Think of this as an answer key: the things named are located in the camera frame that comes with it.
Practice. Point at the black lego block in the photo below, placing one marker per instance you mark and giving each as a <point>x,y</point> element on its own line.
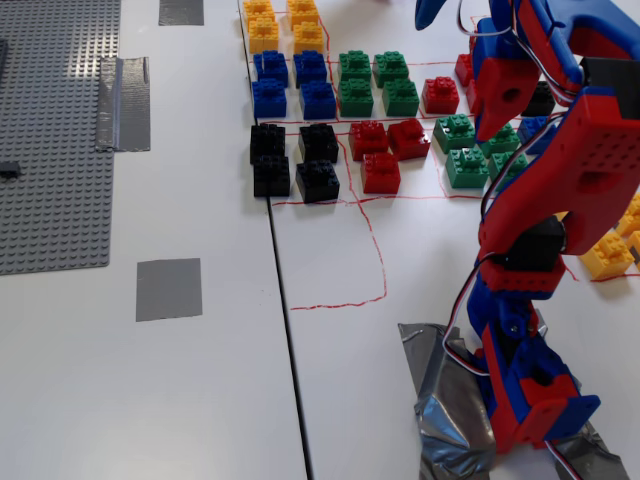
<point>542,97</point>
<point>271,176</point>
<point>267,142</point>
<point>317,181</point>
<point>318,142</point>

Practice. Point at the yellow lego block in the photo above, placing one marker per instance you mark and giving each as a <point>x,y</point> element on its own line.
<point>263,35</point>
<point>302,11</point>
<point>629,215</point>
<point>561,216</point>
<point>607,256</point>
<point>257,10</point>
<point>636,252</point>
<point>308,37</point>

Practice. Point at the red lego block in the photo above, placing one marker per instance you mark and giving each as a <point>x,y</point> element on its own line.
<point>471,97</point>
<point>440,95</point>
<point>368,140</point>
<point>463,69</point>
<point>409,138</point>
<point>380,172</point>

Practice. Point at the grey lego baseplate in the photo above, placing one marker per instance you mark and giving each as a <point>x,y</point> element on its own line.
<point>55,150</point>

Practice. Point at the blue plastic object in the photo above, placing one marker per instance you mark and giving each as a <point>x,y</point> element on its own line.
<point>432,12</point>

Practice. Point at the grey duct tape strip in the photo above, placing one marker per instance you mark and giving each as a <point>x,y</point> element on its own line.
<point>127,105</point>

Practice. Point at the long dark grey brick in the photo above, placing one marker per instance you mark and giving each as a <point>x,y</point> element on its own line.
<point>2,57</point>

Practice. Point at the short dark grey brick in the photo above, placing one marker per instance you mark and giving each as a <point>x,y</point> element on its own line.
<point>9,171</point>

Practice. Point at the blue lego block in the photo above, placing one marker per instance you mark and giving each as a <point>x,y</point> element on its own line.
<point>270,67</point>
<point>310,67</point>
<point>530,129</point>
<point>269,97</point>
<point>318,100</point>

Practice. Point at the red blue robot arm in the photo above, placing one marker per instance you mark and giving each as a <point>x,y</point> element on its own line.
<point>600,150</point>

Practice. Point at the crumpled silver duct tape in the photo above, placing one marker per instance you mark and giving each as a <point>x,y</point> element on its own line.
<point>445,430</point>

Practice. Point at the red blue gripper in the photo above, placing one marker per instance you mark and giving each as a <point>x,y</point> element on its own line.
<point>501,95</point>

